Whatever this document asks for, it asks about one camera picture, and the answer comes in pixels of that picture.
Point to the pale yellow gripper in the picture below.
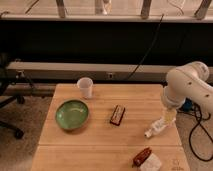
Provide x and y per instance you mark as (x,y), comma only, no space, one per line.
(169,115)

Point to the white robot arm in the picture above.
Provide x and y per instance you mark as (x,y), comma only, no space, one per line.
(186,82)

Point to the blue object behind arm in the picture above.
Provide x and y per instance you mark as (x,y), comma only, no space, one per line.
(187,106)

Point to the green ceramic bowl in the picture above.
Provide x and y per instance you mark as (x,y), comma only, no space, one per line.
(71,115)

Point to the white plastic bottle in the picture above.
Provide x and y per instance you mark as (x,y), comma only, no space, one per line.
(155,128)

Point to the red brown packet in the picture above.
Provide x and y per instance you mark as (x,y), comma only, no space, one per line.
(141,157)

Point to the dark red candy bar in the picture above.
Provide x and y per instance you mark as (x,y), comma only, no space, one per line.
(117,115)

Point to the black office chair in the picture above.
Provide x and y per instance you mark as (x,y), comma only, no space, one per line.
(4,62)

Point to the grey metal rail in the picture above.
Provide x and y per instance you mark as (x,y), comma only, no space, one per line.
(66,72)

